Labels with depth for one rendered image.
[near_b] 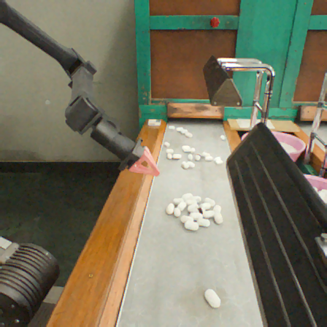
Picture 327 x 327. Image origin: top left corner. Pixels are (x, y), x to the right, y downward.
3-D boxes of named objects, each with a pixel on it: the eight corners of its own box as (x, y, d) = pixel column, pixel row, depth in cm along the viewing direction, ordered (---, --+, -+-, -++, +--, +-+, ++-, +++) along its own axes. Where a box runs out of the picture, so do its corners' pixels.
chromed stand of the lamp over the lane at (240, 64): (206, 188, 106) (217, 63, 86) (204, 165, 124) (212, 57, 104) (258, 190, 105) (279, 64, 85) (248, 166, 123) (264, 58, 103)
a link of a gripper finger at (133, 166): (168, 158, 79) (141, 138, 77) (166, 170, 73) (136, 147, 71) (153, 174, 82) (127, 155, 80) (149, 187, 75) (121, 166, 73)
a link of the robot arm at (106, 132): (84, 136, 70) (97, 117, 68) (90, 131, 76) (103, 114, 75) (106, 152, 71) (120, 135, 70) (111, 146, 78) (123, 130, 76)
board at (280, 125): (231, 130, 139) (231, 128, 138) (227, 120, 152) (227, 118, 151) (300, 132, 136) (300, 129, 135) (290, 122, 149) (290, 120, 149)
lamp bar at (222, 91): (210, 106, 72) (212, 77, 69) (202, 71, 127) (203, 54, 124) (242, 107, 71) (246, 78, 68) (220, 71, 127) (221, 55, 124)
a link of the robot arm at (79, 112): (66, 78, 103) (86, 57, 101) (79, 89, 106) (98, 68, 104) (58, 123, 68) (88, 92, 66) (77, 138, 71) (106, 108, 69)
